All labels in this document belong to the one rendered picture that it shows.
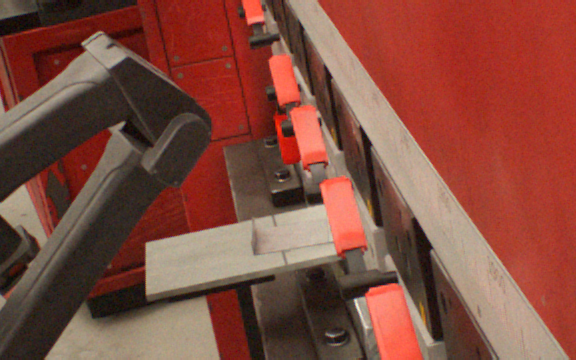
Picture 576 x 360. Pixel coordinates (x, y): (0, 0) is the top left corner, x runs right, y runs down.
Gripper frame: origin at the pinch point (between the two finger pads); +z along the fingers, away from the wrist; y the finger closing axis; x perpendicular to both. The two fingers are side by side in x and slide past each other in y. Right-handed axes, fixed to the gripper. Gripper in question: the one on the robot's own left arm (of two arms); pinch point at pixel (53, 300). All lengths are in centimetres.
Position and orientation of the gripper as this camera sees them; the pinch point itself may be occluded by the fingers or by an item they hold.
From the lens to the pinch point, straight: 167.1
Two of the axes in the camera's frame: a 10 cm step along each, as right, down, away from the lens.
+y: -3.0, -2.7, 9.1
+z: 5.9, 7.0, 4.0
